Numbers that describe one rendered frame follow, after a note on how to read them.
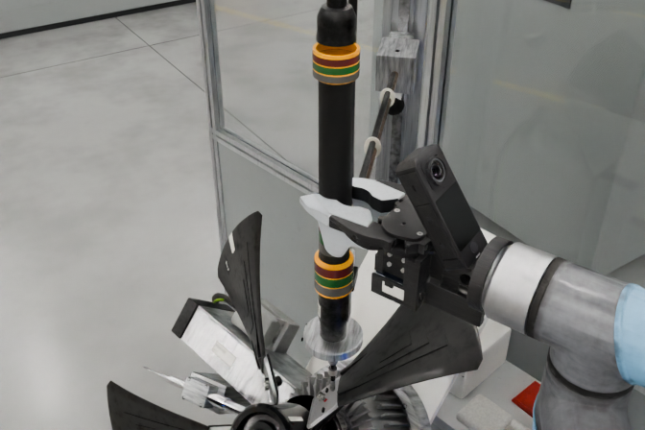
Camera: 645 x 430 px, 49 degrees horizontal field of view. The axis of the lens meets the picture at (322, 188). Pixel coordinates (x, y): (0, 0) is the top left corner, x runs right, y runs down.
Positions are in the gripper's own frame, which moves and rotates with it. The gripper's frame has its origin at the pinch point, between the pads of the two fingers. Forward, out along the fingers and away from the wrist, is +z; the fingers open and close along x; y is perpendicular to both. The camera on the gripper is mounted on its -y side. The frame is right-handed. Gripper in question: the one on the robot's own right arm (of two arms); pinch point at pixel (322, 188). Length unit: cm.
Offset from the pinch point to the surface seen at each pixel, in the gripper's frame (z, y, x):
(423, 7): 24, 3, 64
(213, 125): 111, 65, 91
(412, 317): -2.5, 30.1, 17.9
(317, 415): 3.8, 41.6, 3.7
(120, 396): 38, 53, -5
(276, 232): 82, 92, 86
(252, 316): 20.7, 36.5, 9.6
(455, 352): -12.2, 26.2, 11.7
